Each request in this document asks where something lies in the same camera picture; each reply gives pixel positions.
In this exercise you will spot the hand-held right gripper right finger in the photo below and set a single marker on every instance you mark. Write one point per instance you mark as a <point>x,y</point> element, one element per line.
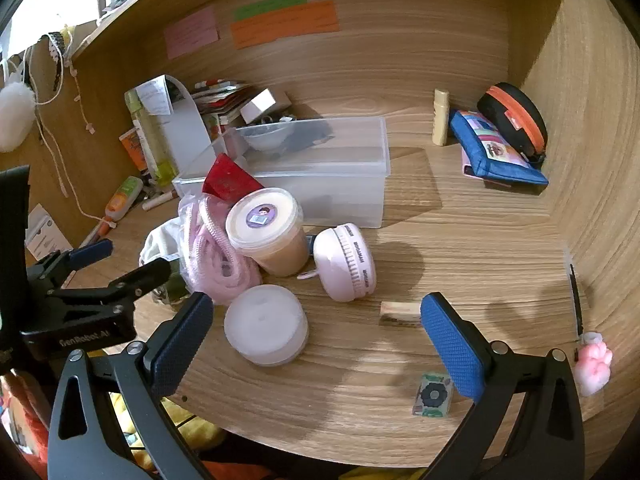
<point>452,350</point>

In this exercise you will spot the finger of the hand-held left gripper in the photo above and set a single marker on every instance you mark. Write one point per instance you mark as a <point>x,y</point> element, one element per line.
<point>145,275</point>
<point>92,252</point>

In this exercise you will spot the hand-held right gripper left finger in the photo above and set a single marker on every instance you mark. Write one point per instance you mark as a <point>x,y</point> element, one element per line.
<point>182,345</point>

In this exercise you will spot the white cloth bag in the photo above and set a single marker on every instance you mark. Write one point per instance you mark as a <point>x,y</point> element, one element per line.
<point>157,245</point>

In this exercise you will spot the white round container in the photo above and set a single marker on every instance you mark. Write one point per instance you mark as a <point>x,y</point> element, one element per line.
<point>265,327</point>

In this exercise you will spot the beige tub with lid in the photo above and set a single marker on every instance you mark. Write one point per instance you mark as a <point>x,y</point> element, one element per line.
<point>265,240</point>

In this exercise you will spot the red cloth pouch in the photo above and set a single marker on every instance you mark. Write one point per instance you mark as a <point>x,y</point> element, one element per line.
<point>227,177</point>

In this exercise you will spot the pink headphones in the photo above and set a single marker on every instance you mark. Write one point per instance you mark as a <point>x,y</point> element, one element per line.
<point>340,265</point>

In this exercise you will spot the clear plastic storage box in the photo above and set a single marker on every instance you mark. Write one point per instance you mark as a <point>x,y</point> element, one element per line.
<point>340,180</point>

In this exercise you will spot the orange pen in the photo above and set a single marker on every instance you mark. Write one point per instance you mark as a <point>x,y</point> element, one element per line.
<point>102,230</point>

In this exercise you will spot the dark green object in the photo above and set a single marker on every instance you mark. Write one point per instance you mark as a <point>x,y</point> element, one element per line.
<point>175,285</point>

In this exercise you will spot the small printed box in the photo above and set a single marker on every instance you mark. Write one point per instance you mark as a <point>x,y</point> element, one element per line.
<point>432,395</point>

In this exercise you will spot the white printed cards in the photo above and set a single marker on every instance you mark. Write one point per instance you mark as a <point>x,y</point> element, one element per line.
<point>45,232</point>

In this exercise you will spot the orange green tube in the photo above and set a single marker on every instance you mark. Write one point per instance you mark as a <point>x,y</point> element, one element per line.
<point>120,200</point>

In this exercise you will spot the small wooden block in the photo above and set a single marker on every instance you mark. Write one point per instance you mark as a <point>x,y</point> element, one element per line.
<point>400,312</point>

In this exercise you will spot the white marker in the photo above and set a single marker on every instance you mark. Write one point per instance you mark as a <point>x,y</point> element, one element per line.
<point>157,201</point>

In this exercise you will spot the orange box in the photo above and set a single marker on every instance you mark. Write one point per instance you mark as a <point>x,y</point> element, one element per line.
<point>132,150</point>

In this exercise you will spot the yellow-green bottle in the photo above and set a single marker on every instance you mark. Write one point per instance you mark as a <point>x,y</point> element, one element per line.
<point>150,150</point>

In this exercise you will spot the black pen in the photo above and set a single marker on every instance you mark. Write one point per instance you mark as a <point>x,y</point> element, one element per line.
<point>577,300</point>

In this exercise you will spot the pink paw toy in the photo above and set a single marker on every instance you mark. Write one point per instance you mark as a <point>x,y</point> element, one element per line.
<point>592,367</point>

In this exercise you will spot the white file holder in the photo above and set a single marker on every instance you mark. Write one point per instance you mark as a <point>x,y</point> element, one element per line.
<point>180,125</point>

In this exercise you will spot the white fluffy ball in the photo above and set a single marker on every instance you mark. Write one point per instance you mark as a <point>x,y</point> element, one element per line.
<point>12,115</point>

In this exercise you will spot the white paper sheet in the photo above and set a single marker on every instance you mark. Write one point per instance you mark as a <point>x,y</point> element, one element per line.
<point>152,95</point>

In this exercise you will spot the grey bowl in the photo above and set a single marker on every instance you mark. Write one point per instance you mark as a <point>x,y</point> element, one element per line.
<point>267,139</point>

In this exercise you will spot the stack of red white boxes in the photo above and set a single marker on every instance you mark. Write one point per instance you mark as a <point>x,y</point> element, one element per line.
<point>225,100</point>

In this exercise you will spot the blue pencil case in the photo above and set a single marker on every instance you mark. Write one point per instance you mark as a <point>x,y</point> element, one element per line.
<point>495,155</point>

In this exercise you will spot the small white box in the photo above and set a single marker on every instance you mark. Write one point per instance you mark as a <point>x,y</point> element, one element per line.
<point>262,102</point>

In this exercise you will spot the black object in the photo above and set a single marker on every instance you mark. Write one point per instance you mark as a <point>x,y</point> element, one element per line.
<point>310,135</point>

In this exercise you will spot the cream tube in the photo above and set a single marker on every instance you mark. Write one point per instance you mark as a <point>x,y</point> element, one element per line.
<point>440,120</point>

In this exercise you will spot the pink paper note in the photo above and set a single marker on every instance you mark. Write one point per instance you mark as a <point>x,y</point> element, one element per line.
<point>192,32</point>

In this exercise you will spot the black orange zip case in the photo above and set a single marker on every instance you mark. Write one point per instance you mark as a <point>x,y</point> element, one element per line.
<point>510,110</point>

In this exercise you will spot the orange paper note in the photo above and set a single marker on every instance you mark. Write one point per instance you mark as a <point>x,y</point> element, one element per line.
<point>285,25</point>

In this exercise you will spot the green paper note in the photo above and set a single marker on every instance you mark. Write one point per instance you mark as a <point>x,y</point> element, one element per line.
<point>270,6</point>

